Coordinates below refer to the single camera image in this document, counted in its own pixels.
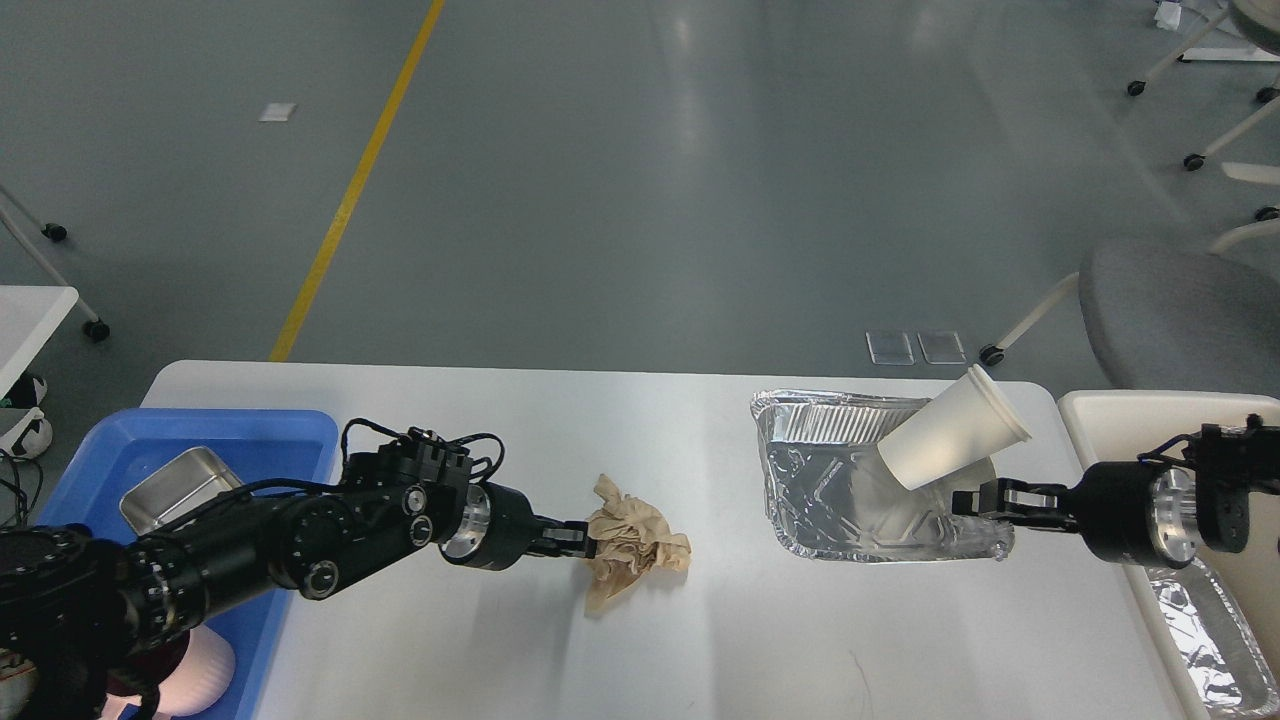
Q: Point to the foil tray in bin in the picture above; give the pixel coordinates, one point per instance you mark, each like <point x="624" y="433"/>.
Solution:
<point x="1213" y="657"/>

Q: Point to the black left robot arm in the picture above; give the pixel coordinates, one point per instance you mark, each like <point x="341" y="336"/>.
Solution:
<point x="88" y="613"/>

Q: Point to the beige plastic bin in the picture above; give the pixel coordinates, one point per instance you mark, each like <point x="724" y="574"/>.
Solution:
<point x="1118" y="425"/>

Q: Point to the stainless steel tray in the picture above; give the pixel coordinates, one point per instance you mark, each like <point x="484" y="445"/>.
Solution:
<point x="193" y="477"/>

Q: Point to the white side table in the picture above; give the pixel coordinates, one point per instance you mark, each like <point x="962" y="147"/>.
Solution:
<point x="32" y="312"/>

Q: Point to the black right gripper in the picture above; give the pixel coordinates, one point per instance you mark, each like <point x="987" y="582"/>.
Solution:
<point x="1137" y="513"/>

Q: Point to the brown paper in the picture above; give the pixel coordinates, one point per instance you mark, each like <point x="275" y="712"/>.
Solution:
<point x="632" y="538"/>

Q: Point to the black white sneaker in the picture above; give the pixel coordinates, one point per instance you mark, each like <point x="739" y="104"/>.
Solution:
<point x="27" y="433"/>

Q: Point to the pink ribbed mug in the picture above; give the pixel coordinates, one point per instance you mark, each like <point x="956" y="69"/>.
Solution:
<point x="192" y="672"/>

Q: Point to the white paper cup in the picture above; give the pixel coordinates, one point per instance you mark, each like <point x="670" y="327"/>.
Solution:
<point x="970" y="420"/>

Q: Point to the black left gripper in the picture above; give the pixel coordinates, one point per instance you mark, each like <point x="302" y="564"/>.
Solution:
<point x="498" y="527"/>

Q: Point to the aluminium foil tray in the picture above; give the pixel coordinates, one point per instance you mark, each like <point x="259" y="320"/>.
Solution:
<point x="830" y="497"/>

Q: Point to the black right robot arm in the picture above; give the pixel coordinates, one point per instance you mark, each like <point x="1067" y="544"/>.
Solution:
<point x="1230" y="464"/>

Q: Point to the grey office chair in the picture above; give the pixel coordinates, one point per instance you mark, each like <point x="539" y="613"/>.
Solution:
<point x="1163" y="318"/>

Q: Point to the blue plastic tray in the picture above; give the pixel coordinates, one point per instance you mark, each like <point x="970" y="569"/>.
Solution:
<point x="256" y="444"/>

